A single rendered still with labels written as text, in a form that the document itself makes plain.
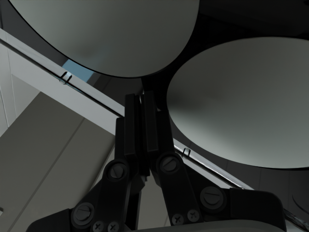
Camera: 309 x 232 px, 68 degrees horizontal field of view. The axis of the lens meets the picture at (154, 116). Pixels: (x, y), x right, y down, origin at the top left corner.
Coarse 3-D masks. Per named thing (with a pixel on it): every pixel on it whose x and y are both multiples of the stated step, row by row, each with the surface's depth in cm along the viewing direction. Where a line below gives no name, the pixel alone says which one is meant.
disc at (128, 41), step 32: (32, 0) 11; (64, 0) 11; (96, 0) 10; (128, 0) 9; (160, 0) 9; (192, 0) 8; (64, 32) 12; (96, 32) 11; (128, 32) 11; (160, 32) 10; (96, 64) 13; (128, 64) 12; (160, 64) 12
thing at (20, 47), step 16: (0, 32) 14; (16, 48) 15; (48, 64) 15; (80, 80) 15; (96, 96) 16; (112, 112) 16; (176, 144) 17; (192, 160) 18; (224, 176) 18; (304, 224) 20
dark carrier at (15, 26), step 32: (0, 0) 12; (224, 0) 8; (256, 0) 8; (288, 0) 7; (32, 32) 13; (192, 32) 10; (224, 32) 9; (256, 32) 8; (288, 32) 8; (64, 64) 14; (160, 96) 14; (224, 160) 17; (288, 192) 17
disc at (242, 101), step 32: (192, 64) 11; (224, 64) 10; (256, 64) 10; (288, 64) 9; (192, 96) 12; (224, 96) 12; (256, 96) 11; (288, 96) 10; (192, 128) 15; (224, 128) 14; (256, 128) 13; (288, 128) 12; (256, 160) 15; (288, 160) 14
